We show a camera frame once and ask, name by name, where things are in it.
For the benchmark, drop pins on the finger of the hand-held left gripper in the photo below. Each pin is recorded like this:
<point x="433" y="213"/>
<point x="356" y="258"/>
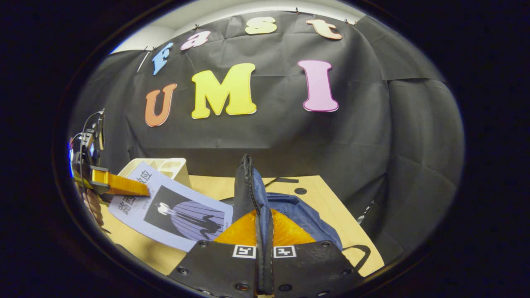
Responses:
<point x="120" y="186"/>

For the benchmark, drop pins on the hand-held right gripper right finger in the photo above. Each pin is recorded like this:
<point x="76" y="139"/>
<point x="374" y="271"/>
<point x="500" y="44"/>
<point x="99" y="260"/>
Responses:
<point x="310" y="269"/>

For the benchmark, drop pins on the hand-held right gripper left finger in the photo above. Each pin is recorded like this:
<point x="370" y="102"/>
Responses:
<point x="219" y="269"/>

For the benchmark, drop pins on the lavender cover book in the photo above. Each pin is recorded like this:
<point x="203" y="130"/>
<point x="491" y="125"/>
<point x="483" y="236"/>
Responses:
<point x="136" y="207"/>

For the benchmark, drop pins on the white plastic bookshelf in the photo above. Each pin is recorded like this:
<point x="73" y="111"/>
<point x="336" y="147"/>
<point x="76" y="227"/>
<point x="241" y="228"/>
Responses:
<point x="174" y="165"/>

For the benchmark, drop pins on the blue schoolbag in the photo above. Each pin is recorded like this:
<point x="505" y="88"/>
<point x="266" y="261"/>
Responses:
<point x="298" y="211"/>

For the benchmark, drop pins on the small black round disc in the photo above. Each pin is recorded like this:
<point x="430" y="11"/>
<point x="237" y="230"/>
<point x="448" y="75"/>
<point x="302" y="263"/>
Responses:
<point x="300" y="191"/>

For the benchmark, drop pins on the black backdrop cloth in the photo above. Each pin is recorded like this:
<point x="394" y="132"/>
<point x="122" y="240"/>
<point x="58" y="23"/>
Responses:
<point x="290" y="136"/>

